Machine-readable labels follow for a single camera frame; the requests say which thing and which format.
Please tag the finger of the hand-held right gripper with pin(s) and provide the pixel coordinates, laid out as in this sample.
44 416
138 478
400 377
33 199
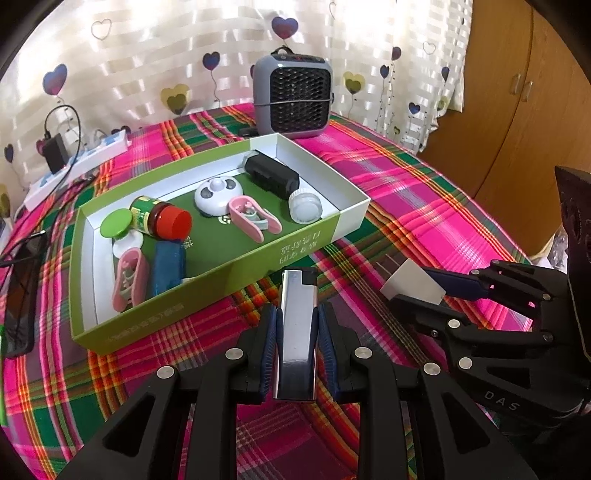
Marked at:
461 337
457 284

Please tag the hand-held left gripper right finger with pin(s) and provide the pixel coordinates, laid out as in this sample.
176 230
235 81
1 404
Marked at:
325 341

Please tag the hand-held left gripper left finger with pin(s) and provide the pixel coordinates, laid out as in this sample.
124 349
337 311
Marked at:
272 341

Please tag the silver lighter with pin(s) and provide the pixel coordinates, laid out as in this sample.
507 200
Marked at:
295 332

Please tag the white charger plug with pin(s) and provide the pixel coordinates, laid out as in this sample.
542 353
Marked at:
413 281

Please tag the green and white cardboard box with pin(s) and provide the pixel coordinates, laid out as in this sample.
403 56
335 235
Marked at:
207 286

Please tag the pink and white clip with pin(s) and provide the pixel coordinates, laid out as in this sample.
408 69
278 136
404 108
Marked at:
131 281
256 221

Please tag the blue usb hub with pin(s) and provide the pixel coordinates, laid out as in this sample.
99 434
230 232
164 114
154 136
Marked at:
168 267

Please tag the white ribbed cap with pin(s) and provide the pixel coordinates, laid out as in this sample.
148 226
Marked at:
305 206

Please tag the white round panda gadget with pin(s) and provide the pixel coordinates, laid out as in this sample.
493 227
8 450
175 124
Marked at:
213 196

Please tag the brown bottle with red cap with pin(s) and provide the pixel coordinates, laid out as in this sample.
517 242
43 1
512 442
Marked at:
161 221

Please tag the black rectangular device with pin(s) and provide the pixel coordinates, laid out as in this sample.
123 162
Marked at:
272 174

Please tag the green and white round knob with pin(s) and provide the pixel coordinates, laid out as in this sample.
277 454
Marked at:
116 224

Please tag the pink green plaid tablecloth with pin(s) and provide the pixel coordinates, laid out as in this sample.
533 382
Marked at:
438 207

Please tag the wooden wardrobe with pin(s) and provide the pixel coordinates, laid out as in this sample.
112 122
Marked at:
521 138

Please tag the grey desk heater fan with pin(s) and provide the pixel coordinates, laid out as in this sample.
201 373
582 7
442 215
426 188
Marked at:
293 94

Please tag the black phone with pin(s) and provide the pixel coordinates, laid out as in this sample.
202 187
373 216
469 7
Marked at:
21 295

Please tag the white power strip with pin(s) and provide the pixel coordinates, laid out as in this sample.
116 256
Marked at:
92 154

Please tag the black power adapter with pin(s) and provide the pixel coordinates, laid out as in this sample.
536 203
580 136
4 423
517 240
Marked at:
56 154

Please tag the white curtain with hearts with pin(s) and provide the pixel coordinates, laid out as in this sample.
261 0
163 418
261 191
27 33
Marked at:
184 46

